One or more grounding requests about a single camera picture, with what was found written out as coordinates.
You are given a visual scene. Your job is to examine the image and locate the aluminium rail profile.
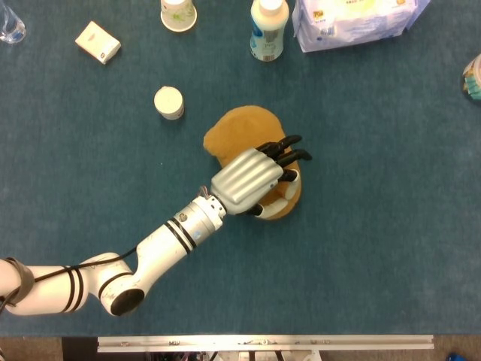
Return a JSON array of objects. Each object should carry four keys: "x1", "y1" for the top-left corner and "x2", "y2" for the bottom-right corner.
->
[{"x1": 96, "y1": 335, "x2": 435, "y2": 353}]

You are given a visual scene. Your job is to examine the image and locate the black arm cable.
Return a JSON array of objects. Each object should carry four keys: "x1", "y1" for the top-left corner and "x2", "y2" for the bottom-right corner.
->
[{"x1": 0, "y1": 246, "x2": 139, "y2": 313}]

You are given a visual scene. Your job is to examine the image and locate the white paper cup green print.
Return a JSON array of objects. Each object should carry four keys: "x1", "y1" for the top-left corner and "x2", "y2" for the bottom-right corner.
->
[{"x1": 160, "y1": 0, "x2": 198, "y2": 32}]

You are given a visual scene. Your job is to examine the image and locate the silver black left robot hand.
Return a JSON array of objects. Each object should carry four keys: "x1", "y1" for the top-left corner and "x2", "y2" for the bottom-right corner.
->
[{"x1": 210, "y1": 135, "x2": 313, "y2": 219}]

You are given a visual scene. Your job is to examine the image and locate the clear jar with teal packets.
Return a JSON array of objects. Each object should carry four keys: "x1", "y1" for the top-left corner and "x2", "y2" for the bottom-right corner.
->
[{"x1": 460, "y1": 53, "x2": 481, "y2": 102}]

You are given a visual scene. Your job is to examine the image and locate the grey arm strap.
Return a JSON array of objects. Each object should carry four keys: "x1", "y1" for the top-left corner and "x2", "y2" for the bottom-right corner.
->
[{"x1": 4, "y1": 256, "x2": 35, "y2": 306}]

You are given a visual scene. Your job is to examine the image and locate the small white cream jar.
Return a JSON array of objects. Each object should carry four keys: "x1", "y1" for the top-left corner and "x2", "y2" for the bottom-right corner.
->
[{"x1": 153, "y1": 86, "x2": 186, "y2": 121}]

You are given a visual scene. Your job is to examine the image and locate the blue felt table cloth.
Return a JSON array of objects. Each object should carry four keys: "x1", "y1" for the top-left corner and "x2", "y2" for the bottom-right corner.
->
[{"x1": 0, "y1": 0, "x2": 481, "y2": 337}]

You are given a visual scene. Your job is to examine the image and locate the pale green bottle white cap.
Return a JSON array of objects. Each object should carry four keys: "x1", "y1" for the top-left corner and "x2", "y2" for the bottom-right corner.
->
[{"x1": 250, "y1": 0, "x2": 291, "y2": 63}]

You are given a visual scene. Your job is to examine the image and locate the small white tissue pack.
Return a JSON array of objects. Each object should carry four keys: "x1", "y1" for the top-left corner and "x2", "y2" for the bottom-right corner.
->
[{"x1": 74, "y1": 20, "x2": 123, "y2": 65}]

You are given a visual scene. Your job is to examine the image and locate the large lilac wipes package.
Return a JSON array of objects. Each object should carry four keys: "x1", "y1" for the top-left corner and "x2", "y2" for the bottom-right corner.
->
[{"x1": 292, "y1": 0, "x2": 432, "y2": 53}]

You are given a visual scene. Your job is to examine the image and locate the brown plush toy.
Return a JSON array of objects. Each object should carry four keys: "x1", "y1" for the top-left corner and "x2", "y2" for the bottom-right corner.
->
[{"x1": 203, "y1": 105, "x2": 302, "y2": 220}]

